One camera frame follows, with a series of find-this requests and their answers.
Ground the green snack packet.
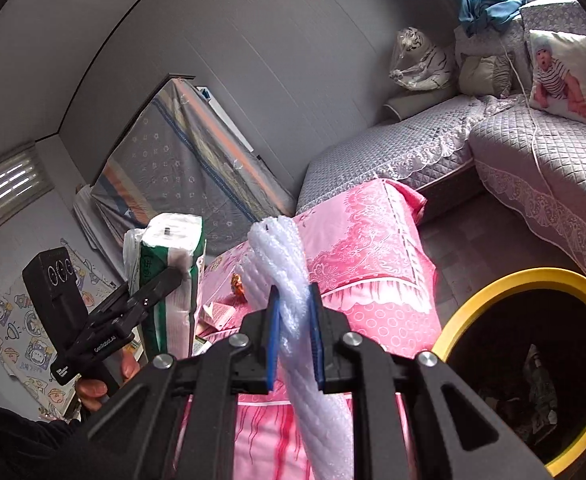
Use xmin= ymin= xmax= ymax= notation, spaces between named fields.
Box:
xmin=520 ymin=344 xmax=560 ymax=413

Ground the grey bolster pillow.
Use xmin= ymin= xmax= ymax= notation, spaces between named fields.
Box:
xmin=384 ymin=91 xmax=458 ymax=121

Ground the window blind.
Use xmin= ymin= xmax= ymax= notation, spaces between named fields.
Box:
xmin=0 ymin=142 xmax=54 ymax=235

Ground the baby print pillow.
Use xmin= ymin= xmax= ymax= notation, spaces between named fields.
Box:
xmin=528 ymin=29 xmax=586 ymax=126

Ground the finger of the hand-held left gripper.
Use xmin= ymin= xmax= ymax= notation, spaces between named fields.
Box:
xmin=85 ymin=266 xmax=184 ymax=346

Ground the white cable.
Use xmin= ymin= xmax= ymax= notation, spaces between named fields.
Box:
xmin=498 ymin=30 xmax=568 ymax=221

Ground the tiger plush in plastic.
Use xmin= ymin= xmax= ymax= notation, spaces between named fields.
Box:
xmin=389 ymin=26 xmax=458 ymax=92

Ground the beige grey pillow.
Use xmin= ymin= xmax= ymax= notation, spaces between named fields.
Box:
xmin=458 ymin=52 xmax=514 ymax=98

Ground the pink paper carton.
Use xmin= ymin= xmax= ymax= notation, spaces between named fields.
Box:
xmin=200 ymin=301 xmax=244 ymax=333

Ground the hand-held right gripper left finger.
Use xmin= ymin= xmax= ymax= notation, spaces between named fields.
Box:
xmin=68 ymin=285 xmax=282 ymax=480

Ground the grey quilted cushion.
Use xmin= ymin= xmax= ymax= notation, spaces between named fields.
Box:
xmin=454 ymin=20 xmax=530 ymax=61

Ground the white foam net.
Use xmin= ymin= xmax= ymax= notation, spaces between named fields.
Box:
xmin=248 ymin=215 xmax=356 ymax=480

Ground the person's left forearm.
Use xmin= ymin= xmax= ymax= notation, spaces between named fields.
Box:
xmin=0 ymin=405 xmax=88 ymax=480

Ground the cartoon wall poster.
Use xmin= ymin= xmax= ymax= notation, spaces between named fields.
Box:
xmin=0 ymin=237 xmax=128 ymax=418

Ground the pink floral blanket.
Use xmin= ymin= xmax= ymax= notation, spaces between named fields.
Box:
xmin=178 ymin=177 xmax=444 ymax=480

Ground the yellow rimmed trash bin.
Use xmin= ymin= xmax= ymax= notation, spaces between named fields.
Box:
xmin=430 ymin=267 xmax=586 ymax=478

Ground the striped floral sheet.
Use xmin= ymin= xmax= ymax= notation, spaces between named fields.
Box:
xmin=90 ymin=75 xmax=298 ymax=256

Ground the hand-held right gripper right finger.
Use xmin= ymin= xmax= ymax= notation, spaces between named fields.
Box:
xmin=309 ymin=282 xmax=566 ymax=480

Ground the grey quilted sofa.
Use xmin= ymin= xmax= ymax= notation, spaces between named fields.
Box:
xmin=295 ymin=0 xmax=586 ymax=291

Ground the white hanging cloth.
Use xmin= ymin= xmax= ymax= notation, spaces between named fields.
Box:
xmin=74 ymin=184 xmax=126 ymax=266

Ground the person's left hand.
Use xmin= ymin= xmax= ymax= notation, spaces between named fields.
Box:
xmin=75 ymin=347 xmax=141 ymax=411

